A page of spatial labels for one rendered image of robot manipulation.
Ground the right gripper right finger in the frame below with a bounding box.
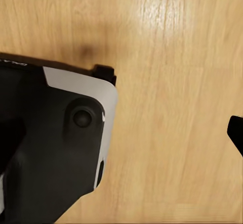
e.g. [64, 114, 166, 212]
[227, 115, 243, 156]

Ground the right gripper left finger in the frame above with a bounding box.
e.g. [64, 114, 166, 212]
[0, 116, 26, 176]

